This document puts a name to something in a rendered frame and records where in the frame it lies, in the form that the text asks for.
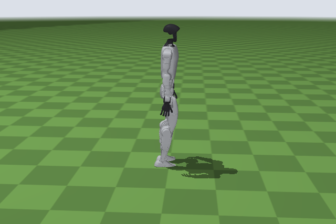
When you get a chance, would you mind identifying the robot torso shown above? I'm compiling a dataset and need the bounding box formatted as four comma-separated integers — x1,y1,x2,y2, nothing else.
160,44,179,98

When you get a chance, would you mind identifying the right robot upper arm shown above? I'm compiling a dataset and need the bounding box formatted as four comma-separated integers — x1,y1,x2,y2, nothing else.
162,49,172,80

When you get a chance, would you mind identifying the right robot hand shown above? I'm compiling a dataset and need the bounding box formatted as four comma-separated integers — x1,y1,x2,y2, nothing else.
160,96,173,117

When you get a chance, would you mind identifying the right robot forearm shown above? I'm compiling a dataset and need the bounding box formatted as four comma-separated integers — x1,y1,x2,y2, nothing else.
162,74,171,102

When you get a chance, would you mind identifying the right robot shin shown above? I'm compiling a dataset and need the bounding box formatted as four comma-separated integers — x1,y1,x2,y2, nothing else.
160,129,173,163

